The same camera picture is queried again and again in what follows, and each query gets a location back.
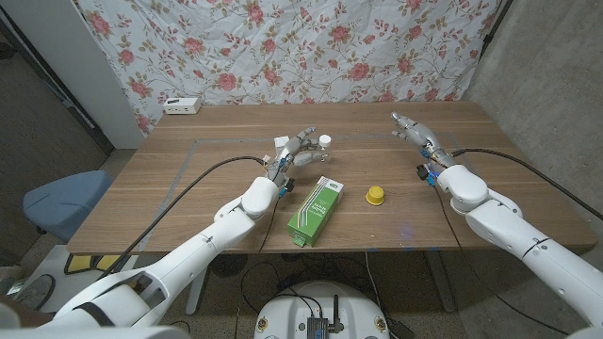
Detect blue padded chair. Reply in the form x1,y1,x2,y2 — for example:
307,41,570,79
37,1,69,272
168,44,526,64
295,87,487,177
22,169,114,244

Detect brown rounded object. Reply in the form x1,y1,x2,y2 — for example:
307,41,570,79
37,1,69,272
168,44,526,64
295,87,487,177
0,295,48,329

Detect clear medicine bottle white cap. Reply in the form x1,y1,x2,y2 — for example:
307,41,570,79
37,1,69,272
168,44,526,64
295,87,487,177
310,134,333,164

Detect floral backdrop cloth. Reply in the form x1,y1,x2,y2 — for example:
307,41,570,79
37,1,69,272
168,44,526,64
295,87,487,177
73,0,503,136

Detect thin black left wrist cable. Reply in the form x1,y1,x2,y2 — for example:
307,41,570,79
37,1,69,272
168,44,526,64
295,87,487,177
235,195,284,339

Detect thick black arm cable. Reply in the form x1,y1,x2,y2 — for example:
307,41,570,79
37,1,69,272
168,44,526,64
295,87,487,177
96,155,268,282
450,148,603,221

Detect white power strip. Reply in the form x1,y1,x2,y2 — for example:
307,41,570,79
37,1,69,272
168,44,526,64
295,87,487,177
162,96,203,116

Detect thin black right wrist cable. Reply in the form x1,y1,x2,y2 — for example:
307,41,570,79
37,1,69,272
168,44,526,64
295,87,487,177
431,183,571,336

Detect white robot base with electronics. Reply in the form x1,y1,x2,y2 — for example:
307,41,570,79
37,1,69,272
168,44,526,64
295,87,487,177
253,281,391,339

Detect green straw box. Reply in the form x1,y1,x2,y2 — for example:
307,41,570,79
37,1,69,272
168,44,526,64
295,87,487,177
286,175,345,249

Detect white wall panel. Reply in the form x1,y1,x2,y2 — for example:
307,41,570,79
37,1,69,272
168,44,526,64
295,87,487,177
0,0,146,151

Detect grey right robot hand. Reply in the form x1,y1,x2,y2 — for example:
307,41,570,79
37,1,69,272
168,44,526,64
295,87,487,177
389,111,457,171

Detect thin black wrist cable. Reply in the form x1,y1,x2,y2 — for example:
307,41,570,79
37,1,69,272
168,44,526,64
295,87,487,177
431,183,571,336
235,195,284,339

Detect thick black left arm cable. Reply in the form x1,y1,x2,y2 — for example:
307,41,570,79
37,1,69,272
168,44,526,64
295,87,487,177
96,155,268,282

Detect grey shoe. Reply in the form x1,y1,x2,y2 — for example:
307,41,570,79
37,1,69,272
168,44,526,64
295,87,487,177
11,274,57,310

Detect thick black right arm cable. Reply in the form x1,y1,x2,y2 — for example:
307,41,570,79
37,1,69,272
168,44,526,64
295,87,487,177
450,148,603,221

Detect yellow and black floor mat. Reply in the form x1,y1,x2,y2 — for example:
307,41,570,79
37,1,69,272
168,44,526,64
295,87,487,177
63,252,122,276

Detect black backdrop stand pole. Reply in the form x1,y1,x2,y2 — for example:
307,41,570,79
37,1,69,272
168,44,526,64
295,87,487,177
479,0,514,48

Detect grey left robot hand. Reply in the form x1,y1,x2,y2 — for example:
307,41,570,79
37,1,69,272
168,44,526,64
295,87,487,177
266,126,331,187

